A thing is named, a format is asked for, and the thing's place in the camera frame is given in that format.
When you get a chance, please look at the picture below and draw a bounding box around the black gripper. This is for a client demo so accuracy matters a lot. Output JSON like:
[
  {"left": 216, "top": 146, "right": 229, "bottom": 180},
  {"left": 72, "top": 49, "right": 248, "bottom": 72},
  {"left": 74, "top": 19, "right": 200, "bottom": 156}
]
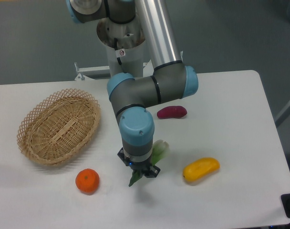
[{"left": 117, "top": 148, "right": 160, "bottom": 178}]

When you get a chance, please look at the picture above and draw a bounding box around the green leafy vegetable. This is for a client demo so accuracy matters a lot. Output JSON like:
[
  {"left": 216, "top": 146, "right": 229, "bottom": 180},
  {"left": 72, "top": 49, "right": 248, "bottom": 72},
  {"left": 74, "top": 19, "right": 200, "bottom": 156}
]
[{"left": 128, "top": 140, "right": 170, "bottom": 187}]

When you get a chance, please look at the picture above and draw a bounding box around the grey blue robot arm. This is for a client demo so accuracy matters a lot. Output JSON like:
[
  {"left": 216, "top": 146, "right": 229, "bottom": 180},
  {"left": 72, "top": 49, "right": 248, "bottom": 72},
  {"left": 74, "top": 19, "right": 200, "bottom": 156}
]
[{"left": 66, "top": 0, "right": 198, "bottom": 178}]

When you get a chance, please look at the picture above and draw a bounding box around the yellow mango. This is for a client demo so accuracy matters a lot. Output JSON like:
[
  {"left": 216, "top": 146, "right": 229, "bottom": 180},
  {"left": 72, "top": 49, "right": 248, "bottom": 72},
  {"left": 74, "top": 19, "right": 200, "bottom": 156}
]
[{"left": 183, "top": 157, "right": 220, "bottom": 183}]

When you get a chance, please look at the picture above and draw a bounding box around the orange tangerine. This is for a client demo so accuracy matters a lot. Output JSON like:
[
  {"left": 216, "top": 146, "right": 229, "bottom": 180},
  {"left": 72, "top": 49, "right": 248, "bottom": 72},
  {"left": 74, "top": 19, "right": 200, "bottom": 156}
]
[{"left": 75, "top": 168, "right": 100, "bottom": 194}]

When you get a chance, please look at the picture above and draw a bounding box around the purple sweet potato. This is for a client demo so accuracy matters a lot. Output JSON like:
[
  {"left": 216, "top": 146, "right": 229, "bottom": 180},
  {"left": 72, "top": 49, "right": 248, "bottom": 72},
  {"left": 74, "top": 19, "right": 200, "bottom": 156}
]
[{"left": 156, "top": 106, "right": 187, "bottom": 119}]

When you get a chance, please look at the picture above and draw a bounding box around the woven wicker basket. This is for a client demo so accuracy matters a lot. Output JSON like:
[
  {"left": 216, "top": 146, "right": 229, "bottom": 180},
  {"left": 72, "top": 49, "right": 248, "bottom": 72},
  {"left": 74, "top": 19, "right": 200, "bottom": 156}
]
[{"left": 17, "top": 88, "right": 101, "bottom": 166}]

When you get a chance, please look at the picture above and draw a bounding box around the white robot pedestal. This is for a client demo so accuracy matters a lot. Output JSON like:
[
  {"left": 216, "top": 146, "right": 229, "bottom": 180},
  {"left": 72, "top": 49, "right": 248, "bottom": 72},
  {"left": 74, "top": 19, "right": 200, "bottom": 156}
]
[{"left": 97, "top": 17, "right": 145, "bottom": 77}]

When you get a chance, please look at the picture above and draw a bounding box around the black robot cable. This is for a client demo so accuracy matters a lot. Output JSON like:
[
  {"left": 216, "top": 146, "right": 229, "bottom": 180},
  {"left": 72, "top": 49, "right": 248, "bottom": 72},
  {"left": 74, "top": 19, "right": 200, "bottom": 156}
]
[{"left": 114, "top": 38, "right": 126, "bottom": 73}]

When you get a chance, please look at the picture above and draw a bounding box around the white frame at right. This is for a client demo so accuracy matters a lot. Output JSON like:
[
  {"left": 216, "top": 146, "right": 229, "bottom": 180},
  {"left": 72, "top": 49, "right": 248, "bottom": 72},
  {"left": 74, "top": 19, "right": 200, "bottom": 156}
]
[{"left": 274, "top": 99, "right": 290, "bottom": 128}]

